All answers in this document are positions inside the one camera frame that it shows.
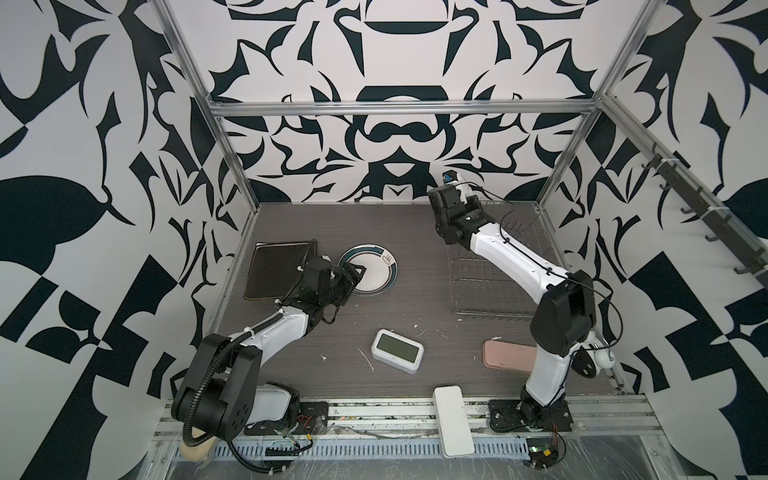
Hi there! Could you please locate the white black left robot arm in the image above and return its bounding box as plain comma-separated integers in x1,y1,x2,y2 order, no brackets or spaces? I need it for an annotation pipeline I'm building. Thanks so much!
171,256,366,475

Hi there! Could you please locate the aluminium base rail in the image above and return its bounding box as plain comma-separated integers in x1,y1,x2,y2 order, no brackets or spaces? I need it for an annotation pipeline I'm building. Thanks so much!
152,392,664,463

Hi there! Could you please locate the aluminium cage frame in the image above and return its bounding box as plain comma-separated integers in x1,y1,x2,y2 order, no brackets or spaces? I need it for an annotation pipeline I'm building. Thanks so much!
158,1,767,428

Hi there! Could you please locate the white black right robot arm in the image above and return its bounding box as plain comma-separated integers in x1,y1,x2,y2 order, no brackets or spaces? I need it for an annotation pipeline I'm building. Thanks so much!
428,182,615,433

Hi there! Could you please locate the pink flat case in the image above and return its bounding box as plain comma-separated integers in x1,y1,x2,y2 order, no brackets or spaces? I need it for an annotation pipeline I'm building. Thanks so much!
482,339,537,374

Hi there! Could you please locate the small circuit board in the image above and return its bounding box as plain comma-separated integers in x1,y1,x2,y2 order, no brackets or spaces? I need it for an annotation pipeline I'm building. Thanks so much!
523,432,567,471

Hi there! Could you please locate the chrome wire dish rack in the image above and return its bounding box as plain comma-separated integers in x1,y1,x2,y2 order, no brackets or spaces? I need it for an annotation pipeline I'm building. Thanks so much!
448,201,565,319

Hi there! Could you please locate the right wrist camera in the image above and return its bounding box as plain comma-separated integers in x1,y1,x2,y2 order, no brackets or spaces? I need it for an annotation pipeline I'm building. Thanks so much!
442,170,461,185

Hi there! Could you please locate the black wall hook rail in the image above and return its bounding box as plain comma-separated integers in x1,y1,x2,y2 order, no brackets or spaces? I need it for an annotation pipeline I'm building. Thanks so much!
643,142,767,290

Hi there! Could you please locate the beige foam roll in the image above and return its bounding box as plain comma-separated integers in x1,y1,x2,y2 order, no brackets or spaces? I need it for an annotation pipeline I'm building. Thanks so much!
179,439,217,463

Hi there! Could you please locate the white rectangular box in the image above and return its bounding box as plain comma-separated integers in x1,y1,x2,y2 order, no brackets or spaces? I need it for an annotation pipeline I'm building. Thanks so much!
433,385,475,458

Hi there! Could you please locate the white digital clock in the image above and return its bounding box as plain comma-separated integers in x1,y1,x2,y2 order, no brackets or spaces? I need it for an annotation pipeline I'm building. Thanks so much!
371,329,425,375

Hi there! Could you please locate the small white round plate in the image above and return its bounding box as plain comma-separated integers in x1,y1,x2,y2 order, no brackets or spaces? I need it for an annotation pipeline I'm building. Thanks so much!
338,244,398,296

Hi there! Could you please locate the black square plate gold rim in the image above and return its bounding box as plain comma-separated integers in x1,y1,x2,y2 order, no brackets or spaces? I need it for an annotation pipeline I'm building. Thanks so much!
244,239,317,301

